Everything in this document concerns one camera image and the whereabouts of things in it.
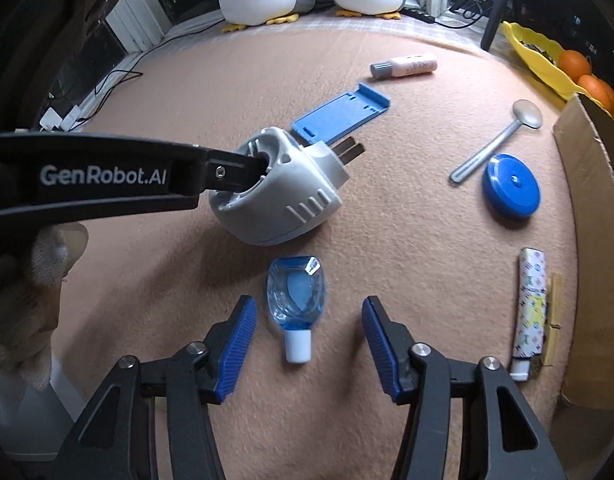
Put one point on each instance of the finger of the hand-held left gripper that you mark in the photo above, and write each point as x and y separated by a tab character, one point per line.
234	172

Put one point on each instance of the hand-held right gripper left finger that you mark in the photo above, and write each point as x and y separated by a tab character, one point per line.
237	345

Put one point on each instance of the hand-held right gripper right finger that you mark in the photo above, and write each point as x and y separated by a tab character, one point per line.
382	345

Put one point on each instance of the grey plug-in mosquito repellent heater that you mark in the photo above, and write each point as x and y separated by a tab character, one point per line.
287	195

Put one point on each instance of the clear blue liquid refill bottle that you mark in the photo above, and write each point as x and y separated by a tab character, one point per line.
297	295

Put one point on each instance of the blue plastic holder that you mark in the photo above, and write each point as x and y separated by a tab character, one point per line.
332	115

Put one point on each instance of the patterned white lighter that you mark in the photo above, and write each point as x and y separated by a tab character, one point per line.
529	310

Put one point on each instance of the wooden clothespin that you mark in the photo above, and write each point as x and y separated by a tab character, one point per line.
554	310

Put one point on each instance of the blue round tape measure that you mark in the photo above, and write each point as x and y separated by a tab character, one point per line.
512	190

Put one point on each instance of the small pink bottle grey cap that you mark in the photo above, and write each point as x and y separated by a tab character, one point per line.
412	65

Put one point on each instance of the metal spoon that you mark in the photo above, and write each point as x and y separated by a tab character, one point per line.
487	152

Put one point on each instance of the cardboard box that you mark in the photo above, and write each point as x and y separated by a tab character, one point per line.
597	260

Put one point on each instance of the person's left hand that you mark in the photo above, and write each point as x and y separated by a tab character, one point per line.
27	290

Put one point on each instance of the white power strip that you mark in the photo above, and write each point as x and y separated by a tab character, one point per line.
62	119

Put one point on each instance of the black power strip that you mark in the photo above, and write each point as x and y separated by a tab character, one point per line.
418	15

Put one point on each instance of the black tripod stand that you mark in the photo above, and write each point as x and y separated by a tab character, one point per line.
497	10

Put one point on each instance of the yellow fruit tray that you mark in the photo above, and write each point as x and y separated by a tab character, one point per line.
542	71

